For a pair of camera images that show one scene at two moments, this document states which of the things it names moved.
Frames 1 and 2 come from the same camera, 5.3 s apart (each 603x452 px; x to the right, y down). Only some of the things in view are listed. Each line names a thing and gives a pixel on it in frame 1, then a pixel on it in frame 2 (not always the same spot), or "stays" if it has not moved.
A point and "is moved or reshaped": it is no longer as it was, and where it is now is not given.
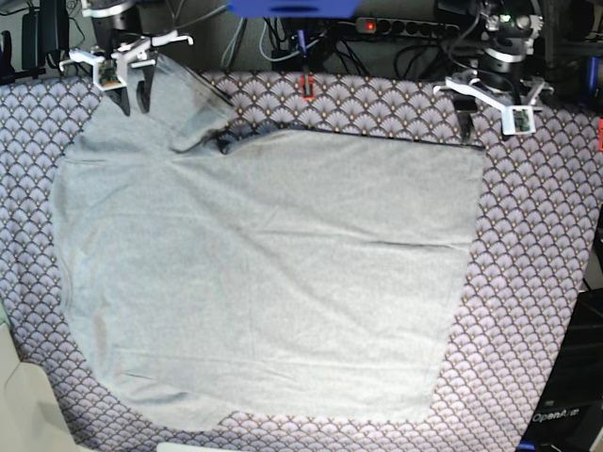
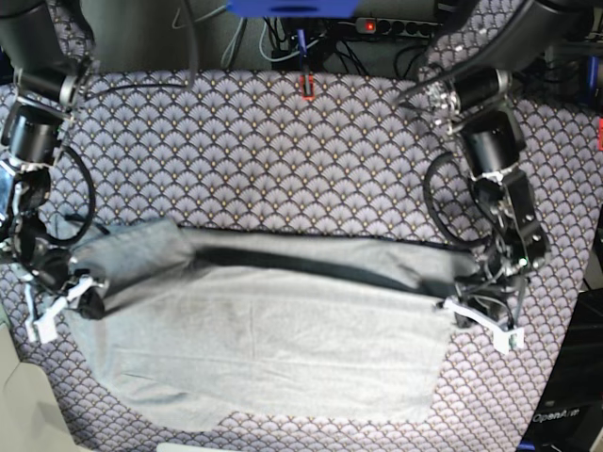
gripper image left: x=134 y=48 → x=53 y=266
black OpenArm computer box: x=569 y=414 stays
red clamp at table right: x=600 y=134 stays
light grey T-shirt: x=294 y=273 is moved or reshaped
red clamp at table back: x=310 y=96 stays
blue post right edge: x=593 y=80 stays
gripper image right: x=498 y=74 → x=493 y=292
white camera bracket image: x=111 y=72 → x=43 y=330
